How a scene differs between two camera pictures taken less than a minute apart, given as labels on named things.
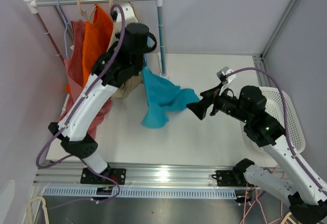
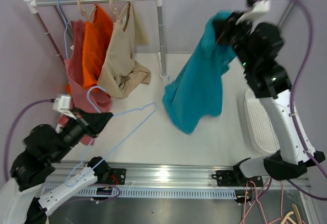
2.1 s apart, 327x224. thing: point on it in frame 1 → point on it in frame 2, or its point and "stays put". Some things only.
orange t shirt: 96,35 stays put
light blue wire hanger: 66,22 stays put
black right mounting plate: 230,178 stays put
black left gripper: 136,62 → 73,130
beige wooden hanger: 83,12 stays put
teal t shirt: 164,96 → 194,94
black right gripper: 200,107 → 225,27
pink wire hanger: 256,198 stays put
